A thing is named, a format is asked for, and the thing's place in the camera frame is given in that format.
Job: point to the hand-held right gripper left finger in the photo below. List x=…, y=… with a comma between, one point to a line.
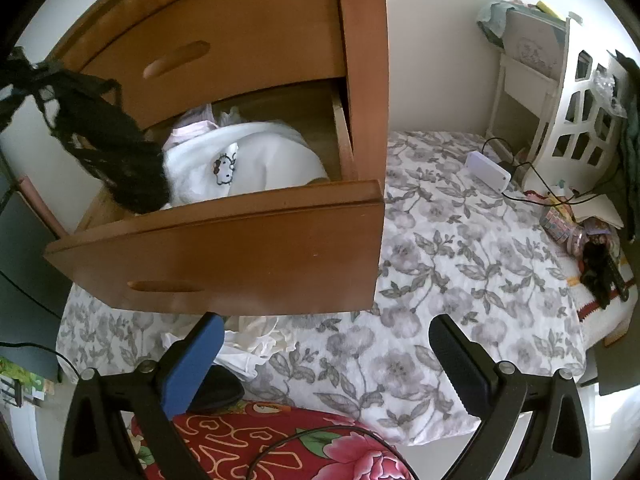
x=192, y=365

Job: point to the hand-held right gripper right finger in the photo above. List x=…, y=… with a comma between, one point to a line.
x=462, y=365

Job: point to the white lace cloth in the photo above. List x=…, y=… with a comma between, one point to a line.
x=260, y=345

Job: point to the black lace garment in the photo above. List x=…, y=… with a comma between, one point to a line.
x=130, y=170

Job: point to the white cat-print garment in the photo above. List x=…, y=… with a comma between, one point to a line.
x=280, y=160

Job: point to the pink garment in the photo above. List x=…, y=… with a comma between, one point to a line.
x=192, y=130

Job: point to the grey floral bedspread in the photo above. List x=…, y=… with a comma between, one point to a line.
x=400, y=335

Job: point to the red floral quilt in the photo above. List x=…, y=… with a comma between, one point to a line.
x=225, y=440

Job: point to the white knitted cloth red stripe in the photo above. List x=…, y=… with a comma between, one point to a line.
x=600, y=320

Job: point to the black plastic gadget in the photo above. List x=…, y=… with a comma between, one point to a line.
x=597, y=265

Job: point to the green printed box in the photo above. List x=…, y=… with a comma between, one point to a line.
x=20, y=375

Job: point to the white power bank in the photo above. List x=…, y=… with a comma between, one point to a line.
x=487, y=170

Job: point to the cream paper booklet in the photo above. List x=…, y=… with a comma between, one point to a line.
x=600, y=210

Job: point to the pink rolled mat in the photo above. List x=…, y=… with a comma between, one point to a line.
x=40, y=205

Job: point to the light blue cloth in drawer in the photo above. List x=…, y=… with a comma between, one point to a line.
x=225, y=116

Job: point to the white cutout headboard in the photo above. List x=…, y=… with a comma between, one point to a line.
x=555, y=120

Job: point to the white bedside shelf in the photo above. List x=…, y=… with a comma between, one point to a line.
x=522, y=87

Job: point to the dark green hanging cloth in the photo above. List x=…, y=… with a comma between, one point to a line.
x=632, y=135

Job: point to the crumpled clear plastic wrap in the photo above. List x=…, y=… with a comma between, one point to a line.
x=607, y=87

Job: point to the wooden nightstand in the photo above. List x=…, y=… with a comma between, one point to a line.
x=360, y=60

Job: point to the grey printed box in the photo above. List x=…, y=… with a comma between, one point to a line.
x=535, y=40

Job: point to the wooden drawer with shallow front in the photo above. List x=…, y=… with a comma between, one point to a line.
x=240, y=25

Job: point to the teal cloth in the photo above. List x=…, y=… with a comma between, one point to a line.
x=492, y=20

